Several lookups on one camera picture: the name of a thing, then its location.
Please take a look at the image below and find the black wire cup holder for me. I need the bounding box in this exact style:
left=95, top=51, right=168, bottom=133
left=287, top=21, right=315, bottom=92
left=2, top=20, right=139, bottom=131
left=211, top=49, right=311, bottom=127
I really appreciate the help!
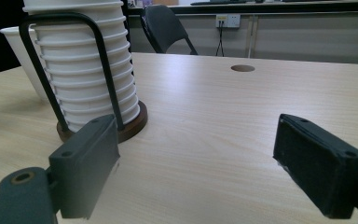
left=19, top=11, right=148, bottom=145

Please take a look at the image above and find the stack of white paper cups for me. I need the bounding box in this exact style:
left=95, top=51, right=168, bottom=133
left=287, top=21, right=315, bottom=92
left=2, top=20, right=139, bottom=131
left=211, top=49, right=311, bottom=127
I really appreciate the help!
left=22, top=0, right=141, bottom=133

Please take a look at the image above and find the black power cable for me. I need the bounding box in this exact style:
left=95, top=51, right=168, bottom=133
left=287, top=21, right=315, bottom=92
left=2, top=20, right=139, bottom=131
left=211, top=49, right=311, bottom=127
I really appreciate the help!
left=215, top=21, right=222, bottom=57
left=219, top=21, right=226, bottom=57

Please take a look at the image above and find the white wall socket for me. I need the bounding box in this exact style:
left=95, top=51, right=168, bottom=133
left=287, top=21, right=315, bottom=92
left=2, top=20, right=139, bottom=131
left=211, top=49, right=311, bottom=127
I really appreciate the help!
left=214, top=13, right=241, bottom=29

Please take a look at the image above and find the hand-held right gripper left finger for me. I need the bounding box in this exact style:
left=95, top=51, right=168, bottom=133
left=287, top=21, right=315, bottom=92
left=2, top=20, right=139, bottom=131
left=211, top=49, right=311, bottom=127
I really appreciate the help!
left=48, top=113, right=121, bottom=219

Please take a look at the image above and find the single white paper cup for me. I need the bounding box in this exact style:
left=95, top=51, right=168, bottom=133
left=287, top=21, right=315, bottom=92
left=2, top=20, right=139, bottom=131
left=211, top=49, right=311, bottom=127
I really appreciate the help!
left=0, top=26, right=49, bottom=102

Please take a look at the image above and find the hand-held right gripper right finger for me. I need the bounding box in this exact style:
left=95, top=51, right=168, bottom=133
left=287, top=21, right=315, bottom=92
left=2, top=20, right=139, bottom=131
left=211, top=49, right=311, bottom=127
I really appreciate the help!
left=272, top=113, right=358, bottom=219

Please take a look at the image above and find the black chair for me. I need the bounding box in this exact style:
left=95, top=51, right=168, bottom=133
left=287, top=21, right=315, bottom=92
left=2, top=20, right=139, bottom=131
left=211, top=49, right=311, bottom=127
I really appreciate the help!
left=140, top=4, right=199, bottom=56

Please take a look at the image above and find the grey low cabinet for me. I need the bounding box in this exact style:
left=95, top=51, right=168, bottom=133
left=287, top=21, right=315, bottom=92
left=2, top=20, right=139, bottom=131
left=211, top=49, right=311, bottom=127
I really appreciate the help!
left=127, top=11, right=358, bottom=67

